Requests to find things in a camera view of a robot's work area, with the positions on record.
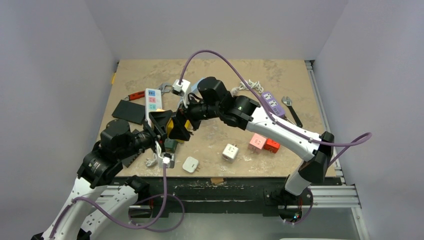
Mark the dark green cube socket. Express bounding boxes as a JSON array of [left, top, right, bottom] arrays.
[[164, 138, 178, 154]]

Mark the white power strip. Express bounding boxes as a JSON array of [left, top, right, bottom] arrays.
[[144, 88, 164, 127]]

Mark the adjustable wrench red handle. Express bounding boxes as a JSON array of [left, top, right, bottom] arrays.
[[123, 82, 172, 102]]

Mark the light blue power strip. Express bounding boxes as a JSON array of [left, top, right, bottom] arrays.
[[191, 77, 204, 95]]

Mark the silver black handled wrench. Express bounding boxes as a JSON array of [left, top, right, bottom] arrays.
[[281, 96, 303, 128]]

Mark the yellow cube socket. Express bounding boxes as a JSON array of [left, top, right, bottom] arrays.
[[166, 120, 190, 143]]

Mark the black box near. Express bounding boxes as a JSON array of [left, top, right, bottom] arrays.
[[121, 151, 144, 168]]

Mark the purple power strip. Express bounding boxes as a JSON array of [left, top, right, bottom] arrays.
[[261, 91, 286, 119]]

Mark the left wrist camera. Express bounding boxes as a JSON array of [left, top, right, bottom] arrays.
[[153, 141, 175, 169]]

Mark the white cube socket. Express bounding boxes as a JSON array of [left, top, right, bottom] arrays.
[[221, 143, 239, 163]]

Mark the pink cube socket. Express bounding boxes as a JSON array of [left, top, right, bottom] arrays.
[[248, 133, 267, 154]]

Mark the red cube socket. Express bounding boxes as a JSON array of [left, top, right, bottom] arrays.
[[263, 138, 281, 154]]

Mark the black box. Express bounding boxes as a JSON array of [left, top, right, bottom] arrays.
[[111, 100, 146, 125], [121, 151, 144, 168]]

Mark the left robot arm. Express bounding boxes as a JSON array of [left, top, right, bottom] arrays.
[[32, 110, 172, 240]]

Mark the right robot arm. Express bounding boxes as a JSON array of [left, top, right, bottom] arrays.
[[168, 76, 334, 204]]

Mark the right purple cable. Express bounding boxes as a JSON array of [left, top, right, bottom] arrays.
[[178, 49, 373, 226]]

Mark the white adapter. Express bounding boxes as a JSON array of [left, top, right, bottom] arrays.
[[182, 156, 200, 174]]

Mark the black box far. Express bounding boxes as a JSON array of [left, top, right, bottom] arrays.
[[111, 100, 146, 125]]

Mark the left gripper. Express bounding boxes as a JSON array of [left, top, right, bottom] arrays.
[[117, 110, 172, 159]]

